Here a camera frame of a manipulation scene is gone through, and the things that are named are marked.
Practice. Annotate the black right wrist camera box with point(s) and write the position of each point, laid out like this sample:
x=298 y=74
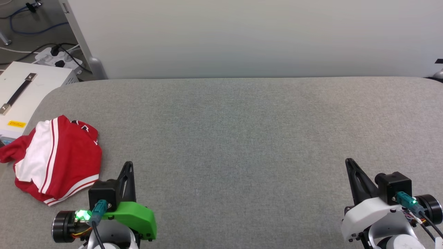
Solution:
x=392 y=185

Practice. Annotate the white power strip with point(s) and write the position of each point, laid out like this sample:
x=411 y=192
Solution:
x=46 y=58

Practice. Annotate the yellow warning sticker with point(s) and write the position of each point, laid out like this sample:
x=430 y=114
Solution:
x=16 y=124

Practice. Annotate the black floor plug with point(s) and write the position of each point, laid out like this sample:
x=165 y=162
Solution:
x=33 y=7

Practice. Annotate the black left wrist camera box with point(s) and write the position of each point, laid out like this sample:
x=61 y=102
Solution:
x=102 y=190

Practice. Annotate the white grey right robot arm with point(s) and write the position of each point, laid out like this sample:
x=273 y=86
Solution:
x=391 y=228

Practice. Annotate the black cylindrical left gripper motor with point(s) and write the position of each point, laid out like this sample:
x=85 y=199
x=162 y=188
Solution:
x=64 y=226

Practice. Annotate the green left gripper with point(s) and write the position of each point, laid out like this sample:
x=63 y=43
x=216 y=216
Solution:
x=138 y=216

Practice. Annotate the grey metal floor foot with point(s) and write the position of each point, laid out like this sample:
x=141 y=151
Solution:
x=5 y=40

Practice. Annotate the white partition panel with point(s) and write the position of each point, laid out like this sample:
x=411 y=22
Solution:
x=242 y=34

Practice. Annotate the black cylindrical right gripper motor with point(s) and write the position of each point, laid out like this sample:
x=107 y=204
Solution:
x=431 y=207

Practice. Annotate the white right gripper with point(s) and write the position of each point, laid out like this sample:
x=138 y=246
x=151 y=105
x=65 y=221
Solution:
x=363 y=216

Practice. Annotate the red white basketball jersey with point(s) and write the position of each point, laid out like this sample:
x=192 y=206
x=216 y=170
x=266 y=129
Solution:
x=69 y=155

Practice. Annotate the white metal box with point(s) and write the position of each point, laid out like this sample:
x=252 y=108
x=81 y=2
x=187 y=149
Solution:
x=38 y=90

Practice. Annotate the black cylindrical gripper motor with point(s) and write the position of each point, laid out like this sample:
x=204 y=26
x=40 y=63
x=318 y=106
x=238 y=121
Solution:
x=431 y=207
x=64 y=226

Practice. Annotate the grey partition foot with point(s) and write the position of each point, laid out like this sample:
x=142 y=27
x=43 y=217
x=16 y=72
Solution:
x=97 y=69
x=439 y=74

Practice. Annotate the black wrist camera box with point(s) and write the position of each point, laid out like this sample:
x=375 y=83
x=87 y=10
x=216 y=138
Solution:
x=102 y=190
x=392 y=185

